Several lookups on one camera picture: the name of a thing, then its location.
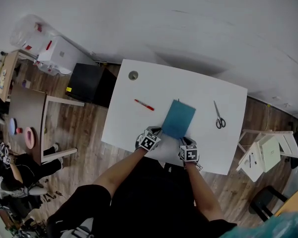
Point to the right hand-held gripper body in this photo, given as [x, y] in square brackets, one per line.
[189, 154]

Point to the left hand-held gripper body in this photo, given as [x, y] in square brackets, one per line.
[148, 139]

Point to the red pen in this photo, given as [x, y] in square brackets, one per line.
[144, 104]

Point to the blue notebook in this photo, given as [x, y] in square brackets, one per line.
[178, 118]

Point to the person's right forearm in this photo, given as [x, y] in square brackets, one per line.
[203, 192]

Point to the person's left forearm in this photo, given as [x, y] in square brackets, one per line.
[119, 173]

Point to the white desk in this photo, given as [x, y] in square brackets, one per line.
[149, 88]

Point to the person's black clothing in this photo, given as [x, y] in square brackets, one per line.
[151, 202]

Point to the white wooden stool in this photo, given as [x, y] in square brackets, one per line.
[253, 162]

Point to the cream square box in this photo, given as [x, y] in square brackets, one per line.
[270, 154]

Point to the black cabinet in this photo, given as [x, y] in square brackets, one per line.
[88, 83]

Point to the black stool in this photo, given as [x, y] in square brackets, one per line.
[263, 199]

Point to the teal plastic bag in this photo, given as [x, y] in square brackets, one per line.
[275, 227]

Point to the orange wooden board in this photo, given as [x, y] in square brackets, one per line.
[291, 202]

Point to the white cardboard box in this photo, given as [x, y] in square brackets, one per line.
[62, 54]

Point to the brown wooden table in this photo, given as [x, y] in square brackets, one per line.
[27, 110]

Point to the small red object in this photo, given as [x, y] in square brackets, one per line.
[19, 130]

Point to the blue plate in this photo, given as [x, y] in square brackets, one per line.
[12, 126]

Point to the light wooden shelf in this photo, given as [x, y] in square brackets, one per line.
[8, 71]

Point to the clear plastic bag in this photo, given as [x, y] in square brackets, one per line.
[27, 33]

